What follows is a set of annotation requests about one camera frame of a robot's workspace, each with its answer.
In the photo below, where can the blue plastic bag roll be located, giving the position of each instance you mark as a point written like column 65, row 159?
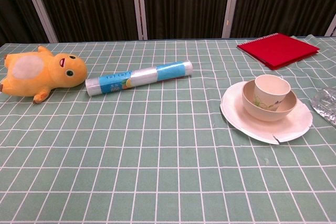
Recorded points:
column 115, row 83

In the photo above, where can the white paper plate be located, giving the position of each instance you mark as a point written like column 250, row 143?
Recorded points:
column 288, row 127

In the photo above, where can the red spiral notebook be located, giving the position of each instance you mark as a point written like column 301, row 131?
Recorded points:
column 278, row 49

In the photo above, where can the clear crushed plastic bottle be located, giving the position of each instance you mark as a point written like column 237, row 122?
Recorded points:
column 326, row 104

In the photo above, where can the yellow plush chick toy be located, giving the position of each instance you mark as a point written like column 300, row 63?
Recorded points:
column 52, row 69

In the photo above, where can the beige bowl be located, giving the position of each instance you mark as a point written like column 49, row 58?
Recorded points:
column 260, row 112

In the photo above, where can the green grid tablecloth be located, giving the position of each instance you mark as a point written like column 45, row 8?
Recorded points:
column 157, row 155

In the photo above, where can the white screen frame post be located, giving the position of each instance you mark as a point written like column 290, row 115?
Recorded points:
column 231, row 3
column 332, row 30
column 138, row 6
column 39, row 9

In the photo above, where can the small white cup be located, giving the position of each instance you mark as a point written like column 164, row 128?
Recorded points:
column 271, row 86

